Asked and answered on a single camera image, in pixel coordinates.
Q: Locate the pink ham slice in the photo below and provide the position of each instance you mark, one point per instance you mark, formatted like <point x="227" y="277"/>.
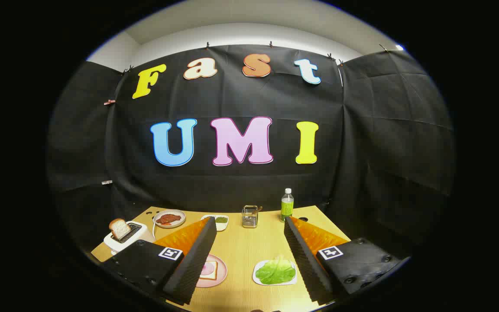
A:
<point x="207" y="269"/>

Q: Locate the green lettuce leaf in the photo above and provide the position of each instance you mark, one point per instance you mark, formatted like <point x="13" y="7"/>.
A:
<point x="275" y="271"/>

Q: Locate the bread slice under ham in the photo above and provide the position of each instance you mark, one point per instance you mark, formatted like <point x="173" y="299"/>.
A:
<point x="214" y="277"/>

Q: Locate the round grey-rimmed plate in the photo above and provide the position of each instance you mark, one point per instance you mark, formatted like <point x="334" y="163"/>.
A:
<point x="182" y="216"/>

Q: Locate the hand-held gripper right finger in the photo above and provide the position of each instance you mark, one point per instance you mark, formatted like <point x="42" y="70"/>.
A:
<point x="306" y="264"/>

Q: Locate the white toaster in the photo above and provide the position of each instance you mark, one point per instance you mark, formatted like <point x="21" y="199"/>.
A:
<point x="113" y="245"/>

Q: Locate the green label bottle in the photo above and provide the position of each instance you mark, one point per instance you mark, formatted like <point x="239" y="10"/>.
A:
<point x="287" y="208"/>

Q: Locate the brown steak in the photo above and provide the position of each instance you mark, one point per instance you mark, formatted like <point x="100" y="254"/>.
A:
<point x="168" y="218"/>

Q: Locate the toasted bread slice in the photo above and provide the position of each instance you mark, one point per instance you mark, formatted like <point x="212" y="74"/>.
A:
<point x="119" y="228"/>

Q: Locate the black backdrop cloth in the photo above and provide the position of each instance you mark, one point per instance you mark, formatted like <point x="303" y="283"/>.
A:
<point x="362" y="130"/>

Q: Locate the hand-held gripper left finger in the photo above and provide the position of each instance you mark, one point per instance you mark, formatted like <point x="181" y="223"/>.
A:
<point x="193" y="268"/>

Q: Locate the white square plate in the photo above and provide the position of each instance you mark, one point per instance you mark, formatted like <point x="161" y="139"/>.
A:
<point x="257" y="281"/>

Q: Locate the white divided dish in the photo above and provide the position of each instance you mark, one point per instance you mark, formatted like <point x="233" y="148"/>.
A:
<point x="222" y="226"/>

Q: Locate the pink round plate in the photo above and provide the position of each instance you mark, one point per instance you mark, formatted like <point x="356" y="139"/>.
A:
<point x="221" y="277"/>

